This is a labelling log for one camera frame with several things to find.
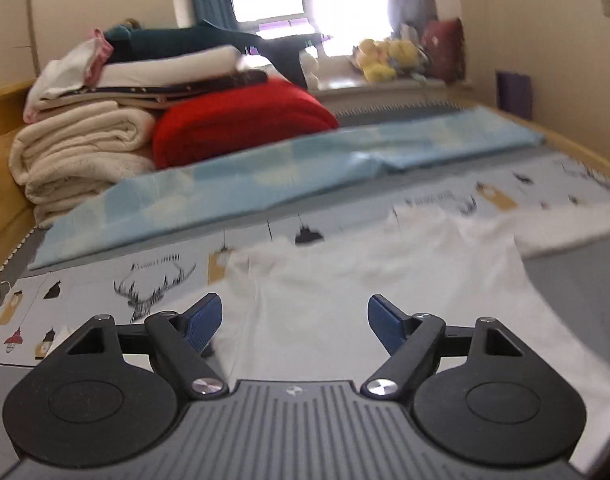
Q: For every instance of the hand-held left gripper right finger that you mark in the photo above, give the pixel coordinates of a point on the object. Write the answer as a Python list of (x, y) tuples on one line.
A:
[(385, 322)]

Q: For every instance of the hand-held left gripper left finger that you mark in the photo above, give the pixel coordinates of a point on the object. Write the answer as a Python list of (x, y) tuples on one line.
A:
[(205, 322)]

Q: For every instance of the white t-shirt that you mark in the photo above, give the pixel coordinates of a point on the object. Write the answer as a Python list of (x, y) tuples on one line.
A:
[(335, 280)]

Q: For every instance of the light blue blanket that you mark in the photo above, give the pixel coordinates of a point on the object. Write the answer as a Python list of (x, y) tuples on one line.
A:
[(235, 180)]

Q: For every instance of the red folded blanket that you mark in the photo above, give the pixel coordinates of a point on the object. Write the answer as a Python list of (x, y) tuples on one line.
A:
[(245, 120)]

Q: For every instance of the cream folded blanket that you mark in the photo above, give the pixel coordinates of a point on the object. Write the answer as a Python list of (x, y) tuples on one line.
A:
[(80, 155)]

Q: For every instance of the dark patterned folded cloth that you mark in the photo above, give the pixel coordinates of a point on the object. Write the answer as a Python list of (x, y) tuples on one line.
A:
[(150, 91)]

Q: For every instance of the white folded blanket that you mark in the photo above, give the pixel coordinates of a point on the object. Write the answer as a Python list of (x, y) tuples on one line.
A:
[(175, 65)]

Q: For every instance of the wooden headboard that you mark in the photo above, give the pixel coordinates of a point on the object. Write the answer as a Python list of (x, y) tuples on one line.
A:
[(0, 160)]

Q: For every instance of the purple bag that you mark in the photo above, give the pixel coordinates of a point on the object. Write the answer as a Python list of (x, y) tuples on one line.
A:
[(514, 94)]

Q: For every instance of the yellow plush toys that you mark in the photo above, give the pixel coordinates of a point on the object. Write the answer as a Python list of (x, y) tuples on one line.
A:
[(385, 57)]

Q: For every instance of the red cushion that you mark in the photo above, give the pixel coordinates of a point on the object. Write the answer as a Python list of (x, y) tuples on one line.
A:
[(445, 50)]

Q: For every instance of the teal shark plush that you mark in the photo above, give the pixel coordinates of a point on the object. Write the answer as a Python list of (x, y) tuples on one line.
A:
[(185, 39)]

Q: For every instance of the white and pink cloth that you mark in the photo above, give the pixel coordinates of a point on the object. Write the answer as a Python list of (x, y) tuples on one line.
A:
[(70, 70)]

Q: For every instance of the wooden bed frame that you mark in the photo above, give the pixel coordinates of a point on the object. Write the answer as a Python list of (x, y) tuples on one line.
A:
[(580, 145)]

